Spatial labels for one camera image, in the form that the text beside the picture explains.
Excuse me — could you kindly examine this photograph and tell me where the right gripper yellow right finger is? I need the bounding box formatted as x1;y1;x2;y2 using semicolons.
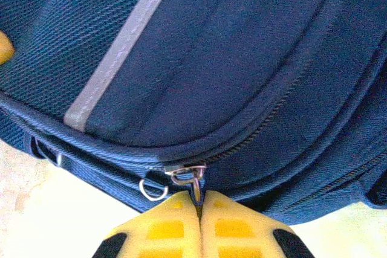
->
200;190;316;258

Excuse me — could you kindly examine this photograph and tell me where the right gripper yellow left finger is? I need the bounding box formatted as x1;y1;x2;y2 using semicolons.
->
96;192;203;258

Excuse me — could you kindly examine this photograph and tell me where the navy blue backpack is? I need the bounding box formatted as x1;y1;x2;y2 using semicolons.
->
0;0;387;225

